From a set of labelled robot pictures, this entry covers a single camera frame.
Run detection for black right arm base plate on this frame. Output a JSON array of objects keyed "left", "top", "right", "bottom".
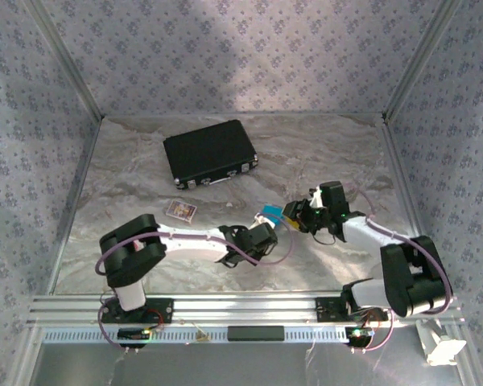
[{"left": 314, "top": 296, "right": 390, "bottom": 322}]

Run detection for aluminium mounting rail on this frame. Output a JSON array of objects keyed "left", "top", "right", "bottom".
[{"left": 26, "top": 292, "right": 467, "bottom": 327}]

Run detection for aluminium back rail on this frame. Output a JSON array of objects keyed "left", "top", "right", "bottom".
[{"left": 102, "top": 111, "right": 386, "bottom": 121}]

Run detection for aluminium corner post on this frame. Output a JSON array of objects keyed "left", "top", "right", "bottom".
[
  {"left": 23, "top": 0, "right": 105, "bottom": 121},
  {"left": 381, "top": 0, "right": 464, "bottom": 121}
]

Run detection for blue square paper sheet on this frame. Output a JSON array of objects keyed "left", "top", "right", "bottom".
[{"left": 260, "top": 203, "right": 285, "bottom": 229}]

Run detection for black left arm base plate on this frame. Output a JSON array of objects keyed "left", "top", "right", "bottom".
[{"left": 100, "top": 297, "right": 175, "bottom": 325}]

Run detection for small card packet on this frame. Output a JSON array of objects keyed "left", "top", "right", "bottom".
[{"left": 165, "top": 199, "right": 198, "bottom": 222}]

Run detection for black hard case, chrome latches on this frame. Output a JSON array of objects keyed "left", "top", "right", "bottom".
[{"left": 163, "top": 119, "right": 260, "bottom": 191}]

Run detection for white plastic bracket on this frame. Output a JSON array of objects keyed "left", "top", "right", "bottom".
[{"left": 415, "top": 319, "right": 468, "bottom": 367}]

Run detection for black rectangular block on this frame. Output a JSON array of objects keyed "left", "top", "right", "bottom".
[{"left": 227, "top": 325, "right": 286, "bottom": 343}]

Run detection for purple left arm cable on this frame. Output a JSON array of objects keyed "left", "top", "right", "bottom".
[{"left": 95, "top": 219, "right": 295, "bottom": 355}]

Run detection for aluminium side rail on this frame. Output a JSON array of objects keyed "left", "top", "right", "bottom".
[
  {"left": 379, "top": 116, "right": 423, "bottom": 242},
  {"left": 43, "top": 117, "right": 105, "bottom": 298}
]

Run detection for slotted cable duct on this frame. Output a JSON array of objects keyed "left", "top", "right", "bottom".
[{"left": 42, "top": 327, "right": 349, "bottom": 343}]

